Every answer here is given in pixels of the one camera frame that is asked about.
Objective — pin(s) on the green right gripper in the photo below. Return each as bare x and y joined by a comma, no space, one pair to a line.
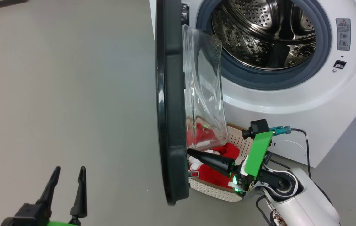
257,157

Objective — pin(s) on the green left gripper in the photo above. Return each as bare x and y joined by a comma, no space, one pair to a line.
30,216

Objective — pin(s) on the glass washing machine door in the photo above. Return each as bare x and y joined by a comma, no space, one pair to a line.
171,110

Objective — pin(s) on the white front-load washing machine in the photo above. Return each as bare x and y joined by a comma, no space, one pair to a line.
290,100

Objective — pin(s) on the cream perforated laundry basket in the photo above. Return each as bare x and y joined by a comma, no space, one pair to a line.
215,191

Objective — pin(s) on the grey warning sticker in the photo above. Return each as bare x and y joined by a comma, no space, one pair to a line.
343,34

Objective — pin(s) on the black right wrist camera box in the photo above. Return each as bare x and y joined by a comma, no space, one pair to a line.
257,127

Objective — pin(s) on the teal right camera connector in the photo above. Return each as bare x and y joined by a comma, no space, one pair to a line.
279,130

